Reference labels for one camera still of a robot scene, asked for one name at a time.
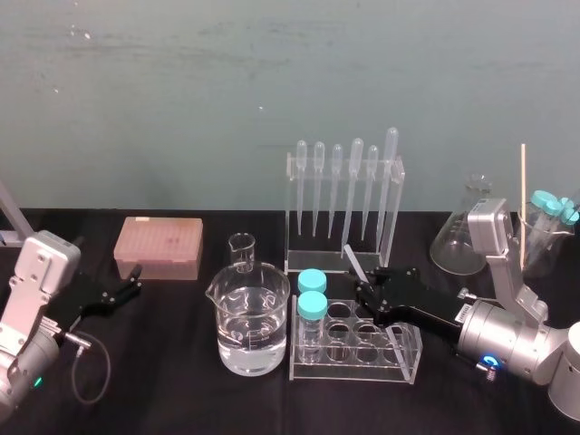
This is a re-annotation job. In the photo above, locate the glass beaker holding tubes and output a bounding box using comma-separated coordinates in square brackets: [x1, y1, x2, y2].
[516, 202, 577, 279]

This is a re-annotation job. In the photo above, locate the small empty glass beaker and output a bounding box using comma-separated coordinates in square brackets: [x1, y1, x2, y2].
[227, 232, 260, 278]

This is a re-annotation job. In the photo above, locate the thin wooden stick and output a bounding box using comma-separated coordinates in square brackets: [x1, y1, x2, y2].
[519, 143, 528, 269]

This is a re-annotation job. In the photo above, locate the grey metal stand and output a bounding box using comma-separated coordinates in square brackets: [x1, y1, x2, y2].
[0, 179, 27, 248]

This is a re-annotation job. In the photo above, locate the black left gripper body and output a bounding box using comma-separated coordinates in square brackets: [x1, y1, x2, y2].
[50, 266, 114, 333]

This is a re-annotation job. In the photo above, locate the clear tube with cyan cap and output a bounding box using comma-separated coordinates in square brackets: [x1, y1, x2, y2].
[556, 195, 580, 227]
[296, 267, 329, 296]
[295, 290, 329, 364]
[527, 189, 563, 269]

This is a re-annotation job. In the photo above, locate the black table cloth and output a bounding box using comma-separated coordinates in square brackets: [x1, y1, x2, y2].
[0, 207, 580, 435]

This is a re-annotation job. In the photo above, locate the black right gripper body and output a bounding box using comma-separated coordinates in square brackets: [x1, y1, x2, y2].
[367, 266, 464, 342]

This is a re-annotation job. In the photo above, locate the clear acrylic tube rack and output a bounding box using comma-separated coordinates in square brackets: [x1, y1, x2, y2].
[289, 293, 423, 386]

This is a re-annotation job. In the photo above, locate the glass conical flask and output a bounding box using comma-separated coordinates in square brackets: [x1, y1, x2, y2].
[429, 173, 496, 277]

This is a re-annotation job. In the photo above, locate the clear acrylic pipette stand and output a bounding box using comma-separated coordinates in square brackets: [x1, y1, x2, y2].
[285, 151, 406, 275]

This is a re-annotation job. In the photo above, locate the thin dark cable silver plug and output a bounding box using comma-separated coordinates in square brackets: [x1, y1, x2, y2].
[43, 317, 113, 405]

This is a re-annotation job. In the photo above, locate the pink pipette tip box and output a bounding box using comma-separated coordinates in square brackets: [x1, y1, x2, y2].
[112, 216, 205, 282]

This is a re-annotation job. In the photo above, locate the large glass beaker with water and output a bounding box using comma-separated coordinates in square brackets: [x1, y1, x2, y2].
[204, 261, 292, 376]

